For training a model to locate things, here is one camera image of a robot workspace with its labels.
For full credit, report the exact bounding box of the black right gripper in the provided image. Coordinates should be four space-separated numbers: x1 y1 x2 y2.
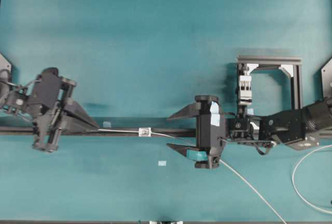
167 95 227 169

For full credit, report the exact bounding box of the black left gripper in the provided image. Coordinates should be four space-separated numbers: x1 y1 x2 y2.
32 76 99 152

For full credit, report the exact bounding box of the thin white wire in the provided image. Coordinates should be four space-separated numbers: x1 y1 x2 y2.
97 127 332 224

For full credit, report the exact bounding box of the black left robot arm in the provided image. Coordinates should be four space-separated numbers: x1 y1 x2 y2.
1 67 100 152

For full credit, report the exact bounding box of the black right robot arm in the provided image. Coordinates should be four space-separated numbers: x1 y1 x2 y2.
168 95 331 169

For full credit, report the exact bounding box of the small light blue tape piece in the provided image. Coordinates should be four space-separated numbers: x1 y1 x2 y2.
158 160 167 166

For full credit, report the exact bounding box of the white clamp block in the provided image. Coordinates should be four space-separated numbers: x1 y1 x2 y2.
238 75 252 105

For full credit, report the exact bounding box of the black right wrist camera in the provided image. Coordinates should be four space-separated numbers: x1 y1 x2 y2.
199 101 228 157

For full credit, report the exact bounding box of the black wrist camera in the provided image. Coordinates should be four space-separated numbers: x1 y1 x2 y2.
26 67 62 117
199 101 228 157

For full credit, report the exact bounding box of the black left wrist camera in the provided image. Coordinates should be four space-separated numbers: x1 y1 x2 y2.
26 67 62 117

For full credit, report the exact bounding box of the white bracket with hole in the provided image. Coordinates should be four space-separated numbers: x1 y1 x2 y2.
139 128 151 137

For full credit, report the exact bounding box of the black aluminium rail frame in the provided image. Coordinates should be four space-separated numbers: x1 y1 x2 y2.
0 54 303 137

